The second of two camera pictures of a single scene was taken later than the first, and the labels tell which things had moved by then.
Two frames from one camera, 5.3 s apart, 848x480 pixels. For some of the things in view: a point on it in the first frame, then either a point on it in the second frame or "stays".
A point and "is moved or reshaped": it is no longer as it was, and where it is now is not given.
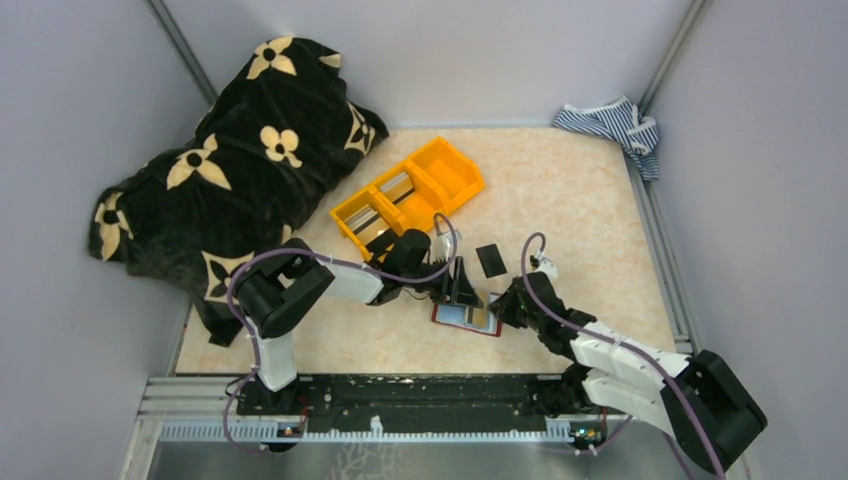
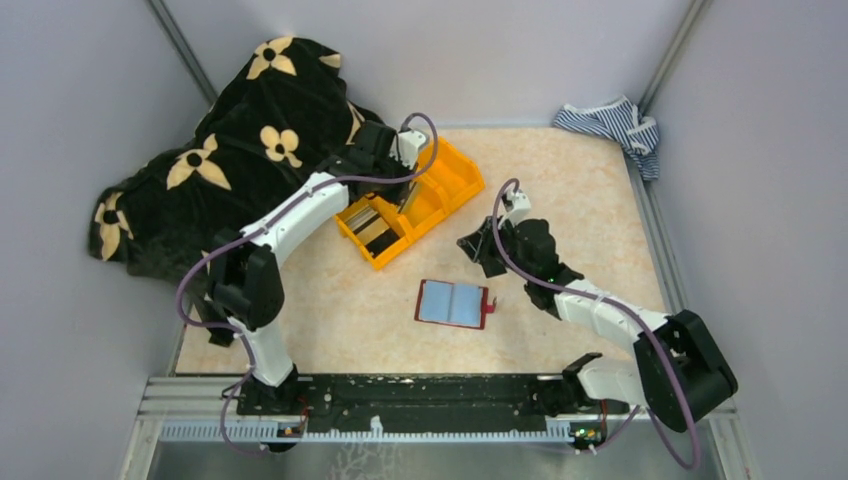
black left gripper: x=458 y=289 → x=401 y=190
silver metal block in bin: x=366 y=224 stays
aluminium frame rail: x=204 y=410 stays
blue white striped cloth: x=622 y=121 stays
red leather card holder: x=470 y=317 is moved or reshaped
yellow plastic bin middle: x=412 y=201 stays
